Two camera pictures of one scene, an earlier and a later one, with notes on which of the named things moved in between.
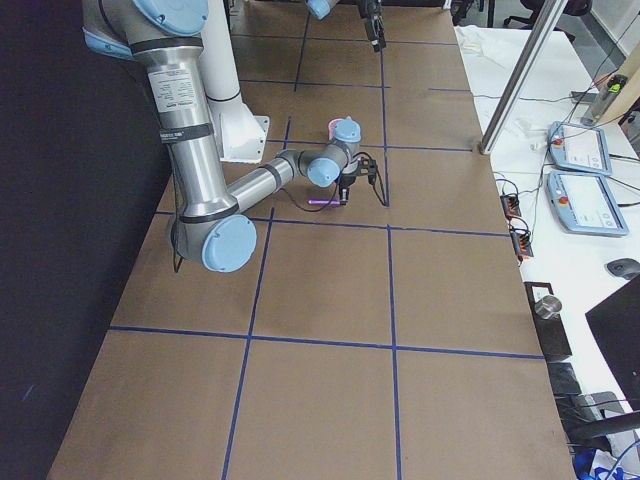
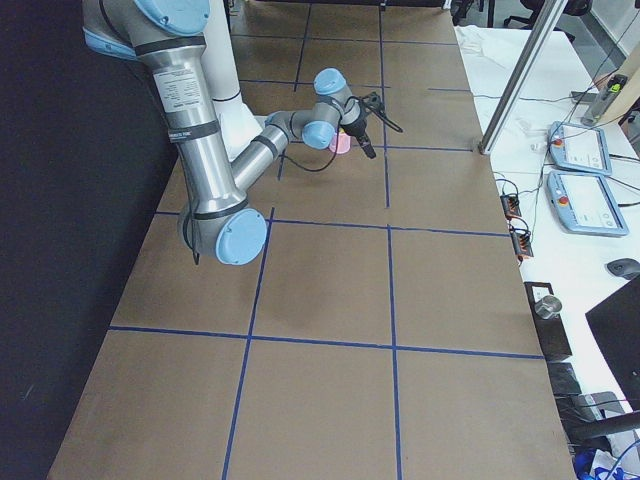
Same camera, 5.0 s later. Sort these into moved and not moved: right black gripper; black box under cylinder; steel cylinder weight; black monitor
Moved: right black gripper
Not moved: black box under cylinder; black monitor; steel cylinder weight
